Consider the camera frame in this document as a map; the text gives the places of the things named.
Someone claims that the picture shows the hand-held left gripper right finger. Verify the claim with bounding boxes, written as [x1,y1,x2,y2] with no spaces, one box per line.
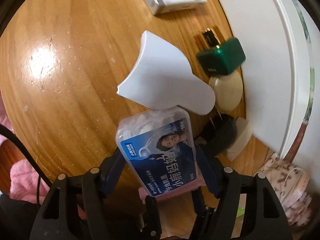
[197,144,293,240]

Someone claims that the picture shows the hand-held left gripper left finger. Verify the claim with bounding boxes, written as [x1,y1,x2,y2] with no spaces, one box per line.
[29,147,126,240]

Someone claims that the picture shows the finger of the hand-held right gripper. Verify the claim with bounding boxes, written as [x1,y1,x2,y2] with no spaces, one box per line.
[200,114,239,155]

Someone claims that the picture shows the beige round compact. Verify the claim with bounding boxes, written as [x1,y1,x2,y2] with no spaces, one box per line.
[208,69,244,112]

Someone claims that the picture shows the clear blue-label floss box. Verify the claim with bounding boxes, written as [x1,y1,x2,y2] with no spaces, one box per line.
[115,106,200,198]

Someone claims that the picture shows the green perfume bottle gold cap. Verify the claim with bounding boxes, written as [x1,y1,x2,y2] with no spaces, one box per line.
[194,27,247,77]

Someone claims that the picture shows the white curved plastic case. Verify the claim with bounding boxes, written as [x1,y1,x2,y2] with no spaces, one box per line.
[116,30,217,115]

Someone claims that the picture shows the patterned tote bag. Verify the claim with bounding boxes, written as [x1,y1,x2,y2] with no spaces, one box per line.
[255,152,313,227]

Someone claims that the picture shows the white plastic storage bin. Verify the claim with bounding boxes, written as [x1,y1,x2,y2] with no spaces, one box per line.
[207,0,314,160]

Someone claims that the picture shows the pink cloth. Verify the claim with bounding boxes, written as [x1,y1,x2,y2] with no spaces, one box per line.
[0,97,53,203]

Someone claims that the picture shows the black cord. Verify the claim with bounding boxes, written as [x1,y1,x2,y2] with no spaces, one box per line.
[0,124,43,205]

